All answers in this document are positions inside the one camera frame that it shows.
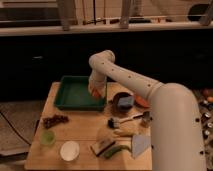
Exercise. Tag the yellow banana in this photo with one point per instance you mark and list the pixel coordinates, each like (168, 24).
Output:
(123, 133)

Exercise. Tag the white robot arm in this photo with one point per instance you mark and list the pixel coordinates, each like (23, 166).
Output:
(176, 131)

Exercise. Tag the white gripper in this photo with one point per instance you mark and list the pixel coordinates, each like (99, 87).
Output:
(98, 85)

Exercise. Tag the orange bowl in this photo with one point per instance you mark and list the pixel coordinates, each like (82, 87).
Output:
(140, 101)

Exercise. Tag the blue grey cloth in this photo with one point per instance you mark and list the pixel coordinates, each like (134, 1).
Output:
(140, 143)

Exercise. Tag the white bowl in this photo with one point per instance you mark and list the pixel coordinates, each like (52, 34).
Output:
(69, 151)

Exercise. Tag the red apple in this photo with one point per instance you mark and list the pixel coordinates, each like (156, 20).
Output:
(96, 94)

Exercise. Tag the blue sponge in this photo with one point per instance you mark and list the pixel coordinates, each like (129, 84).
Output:
(126, 102)

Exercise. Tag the green cucumber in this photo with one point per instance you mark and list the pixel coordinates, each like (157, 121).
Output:
(109, 153)

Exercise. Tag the green plastic tray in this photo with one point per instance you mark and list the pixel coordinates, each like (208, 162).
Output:
(73, 94)

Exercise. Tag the dark brown bowl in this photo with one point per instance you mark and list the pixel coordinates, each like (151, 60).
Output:
(114, 103)

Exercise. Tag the metal measuring cup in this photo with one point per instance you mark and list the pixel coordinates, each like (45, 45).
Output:
(145, 121)

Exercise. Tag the bunch of dark grapes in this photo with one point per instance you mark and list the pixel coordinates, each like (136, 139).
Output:
(49, 122)

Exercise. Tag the green cup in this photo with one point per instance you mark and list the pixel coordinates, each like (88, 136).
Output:
(47, 138)

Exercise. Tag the spice jar rack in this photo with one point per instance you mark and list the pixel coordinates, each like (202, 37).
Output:
(205, 102)

